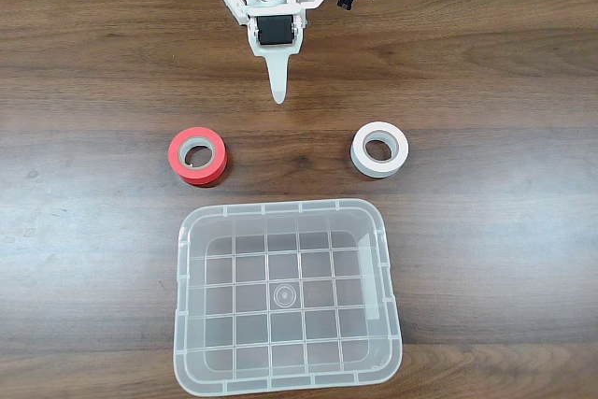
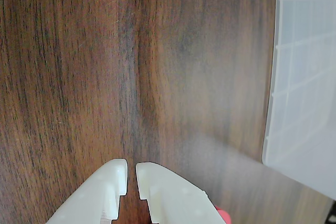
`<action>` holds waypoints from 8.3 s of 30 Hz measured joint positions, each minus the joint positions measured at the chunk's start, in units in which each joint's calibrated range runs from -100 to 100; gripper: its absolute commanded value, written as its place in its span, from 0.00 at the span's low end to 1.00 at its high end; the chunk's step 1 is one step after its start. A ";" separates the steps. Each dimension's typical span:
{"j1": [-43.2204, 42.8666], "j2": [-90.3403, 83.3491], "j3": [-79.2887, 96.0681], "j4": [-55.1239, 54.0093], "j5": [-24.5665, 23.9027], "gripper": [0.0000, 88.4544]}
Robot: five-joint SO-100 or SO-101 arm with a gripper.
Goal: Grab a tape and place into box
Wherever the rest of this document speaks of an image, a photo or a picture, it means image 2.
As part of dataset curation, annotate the translucent plastic storage box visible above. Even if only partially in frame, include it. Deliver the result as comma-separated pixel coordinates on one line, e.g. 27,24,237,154
261,0,336,200

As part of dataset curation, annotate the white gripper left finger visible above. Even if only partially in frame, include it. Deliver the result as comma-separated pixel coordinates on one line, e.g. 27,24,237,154
46,158,129,224

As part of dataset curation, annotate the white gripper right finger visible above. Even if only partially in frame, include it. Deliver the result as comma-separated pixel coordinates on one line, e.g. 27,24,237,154
135,162,227,224

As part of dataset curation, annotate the red tape roll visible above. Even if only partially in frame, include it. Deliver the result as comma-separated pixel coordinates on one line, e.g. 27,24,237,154
215,206,232,224

